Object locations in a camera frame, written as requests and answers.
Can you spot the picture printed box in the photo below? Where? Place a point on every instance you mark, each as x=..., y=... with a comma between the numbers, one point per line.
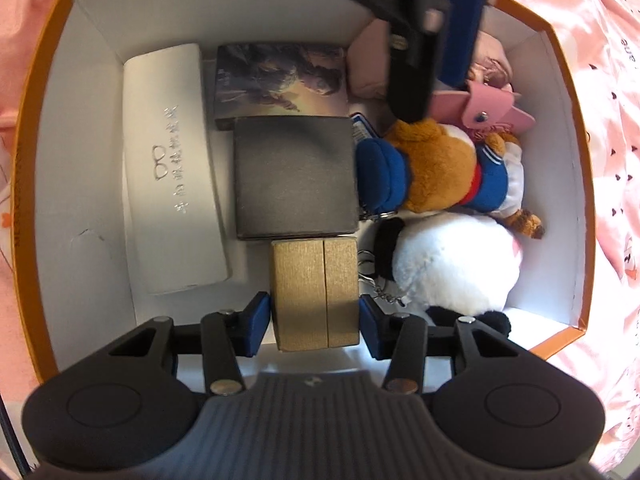
x=280, y=85

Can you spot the gold box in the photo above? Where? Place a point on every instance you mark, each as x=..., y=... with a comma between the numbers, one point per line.
x=300, y=290

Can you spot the brown bear plush toy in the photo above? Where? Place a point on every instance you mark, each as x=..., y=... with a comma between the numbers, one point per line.
x=440, y=170

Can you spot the dark grey box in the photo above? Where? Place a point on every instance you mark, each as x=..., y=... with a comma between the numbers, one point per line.
x=295, y=175

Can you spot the pink printed blanket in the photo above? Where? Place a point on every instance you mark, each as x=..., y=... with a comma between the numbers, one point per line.
x=615, y=110

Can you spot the pink pouch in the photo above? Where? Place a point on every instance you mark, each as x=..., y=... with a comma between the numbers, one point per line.
x=367, y=70

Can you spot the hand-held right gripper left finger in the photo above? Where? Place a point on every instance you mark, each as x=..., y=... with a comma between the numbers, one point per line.
x=257, y=325

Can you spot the pink leather key holder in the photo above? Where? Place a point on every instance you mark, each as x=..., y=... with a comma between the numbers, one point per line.
x=480, y=110

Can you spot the white glasses case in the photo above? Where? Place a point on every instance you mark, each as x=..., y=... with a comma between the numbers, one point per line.
x=170, y=200

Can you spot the blue label tag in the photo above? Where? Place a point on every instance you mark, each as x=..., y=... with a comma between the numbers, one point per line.
x=361, y=127

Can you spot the white panda plush toy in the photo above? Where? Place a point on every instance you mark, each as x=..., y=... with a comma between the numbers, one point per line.
x=450, y=265

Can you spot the orange-rimmed white box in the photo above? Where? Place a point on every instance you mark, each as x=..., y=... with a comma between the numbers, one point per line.
x=65, y=210

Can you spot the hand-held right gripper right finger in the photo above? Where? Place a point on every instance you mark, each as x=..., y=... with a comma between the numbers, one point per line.
x=370, y=325

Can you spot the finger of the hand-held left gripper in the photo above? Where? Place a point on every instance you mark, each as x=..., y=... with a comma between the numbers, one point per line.
x=412, y=75
x=462, y=35

